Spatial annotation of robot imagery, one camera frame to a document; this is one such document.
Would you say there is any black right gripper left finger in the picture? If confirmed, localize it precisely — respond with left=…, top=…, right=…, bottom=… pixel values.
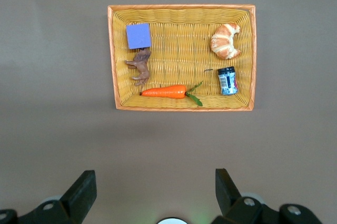
left=0, top=170, right=97, bottom=224

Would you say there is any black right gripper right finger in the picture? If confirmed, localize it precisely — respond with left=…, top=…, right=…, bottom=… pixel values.
left=212, top=168, right=323, bottom=224

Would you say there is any small black-lidded can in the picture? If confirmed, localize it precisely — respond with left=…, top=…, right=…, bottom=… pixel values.
left=217, top=66, right=239, bottom=96

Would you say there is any orange toy carrot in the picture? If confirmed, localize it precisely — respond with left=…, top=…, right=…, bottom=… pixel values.
left=139, top=81, right=204, bottom=107

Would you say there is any brown toy lion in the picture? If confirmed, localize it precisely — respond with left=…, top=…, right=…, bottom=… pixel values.
left=124, top=48, right=152, bottom=87

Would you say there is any yellow wicker basket orange rim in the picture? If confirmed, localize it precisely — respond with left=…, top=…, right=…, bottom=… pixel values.
left=107, top=4, right=256, bottom=112

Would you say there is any toy croissant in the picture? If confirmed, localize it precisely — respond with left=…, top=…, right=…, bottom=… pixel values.
left=210, top=23, right=242, bottom=60

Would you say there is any purple foam cube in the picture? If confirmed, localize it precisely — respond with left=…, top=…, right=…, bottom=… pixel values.
left=125, top=23, right=153, bottom=50

